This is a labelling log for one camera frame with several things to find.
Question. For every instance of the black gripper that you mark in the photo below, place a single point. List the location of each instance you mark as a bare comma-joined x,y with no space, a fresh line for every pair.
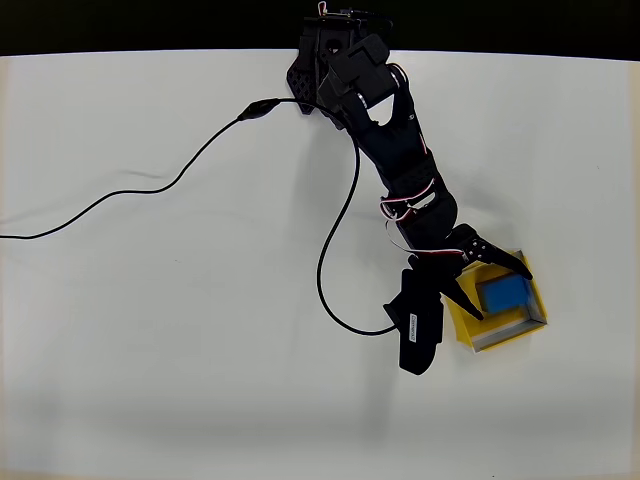
446,260

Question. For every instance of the blue block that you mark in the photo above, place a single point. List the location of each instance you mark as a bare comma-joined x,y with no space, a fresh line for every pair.
502,295

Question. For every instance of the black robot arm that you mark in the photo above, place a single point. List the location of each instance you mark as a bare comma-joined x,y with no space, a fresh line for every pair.
400,145

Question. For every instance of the yellow cardboard box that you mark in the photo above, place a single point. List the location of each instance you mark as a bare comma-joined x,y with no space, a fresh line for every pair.
466,331

